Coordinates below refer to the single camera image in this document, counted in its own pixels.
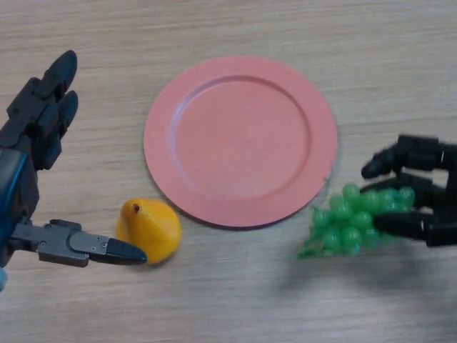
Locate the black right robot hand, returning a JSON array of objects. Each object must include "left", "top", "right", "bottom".
[{"left": 360, "top": 134, "right": 457, "bottom": 248}]

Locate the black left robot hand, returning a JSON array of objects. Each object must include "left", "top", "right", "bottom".
[{"left": 0, "top": 49, "right": 149, "bottom": 268}]

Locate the green grapes bunch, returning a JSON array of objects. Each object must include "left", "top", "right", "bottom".
[{"left": 296, "top": 182, "right": 417, "bottom": 259}]

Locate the pink round plate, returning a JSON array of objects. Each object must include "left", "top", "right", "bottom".
[{"left": 144, "top": 55, "right": 338, "bottom": 229}]

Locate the yellow pear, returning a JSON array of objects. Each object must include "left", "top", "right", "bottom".
[{"left": 115, "top": 197, "right": 182, "bottom": 265}]

